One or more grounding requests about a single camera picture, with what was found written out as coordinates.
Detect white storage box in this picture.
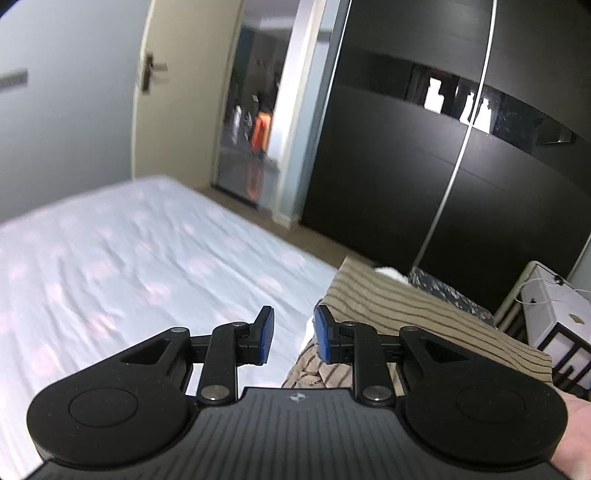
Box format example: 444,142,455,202
525,277,591,356

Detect black wardrobe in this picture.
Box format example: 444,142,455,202
300,0,591,315

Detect tan striped shorts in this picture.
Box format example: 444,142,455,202
281,342,356,389

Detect orange object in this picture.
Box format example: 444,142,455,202
249,110,274,154

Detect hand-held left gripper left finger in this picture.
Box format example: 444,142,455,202
122,305,275,407

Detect metal door handle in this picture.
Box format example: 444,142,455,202
140,52,169,93

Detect cream door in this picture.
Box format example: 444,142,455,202
131,0,243,185

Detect black wall fixture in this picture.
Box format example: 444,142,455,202
0,69,29,89

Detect cream rack frame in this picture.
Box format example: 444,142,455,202
496,260,555,342

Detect tan striped button shirt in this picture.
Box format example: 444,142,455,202
321,256,555,398

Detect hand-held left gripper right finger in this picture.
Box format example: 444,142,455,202
313,302,467,407

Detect dark floral fabric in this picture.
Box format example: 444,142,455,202
410,265,502,326

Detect person's right hand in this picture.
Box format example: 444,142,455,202
551,392,591,480

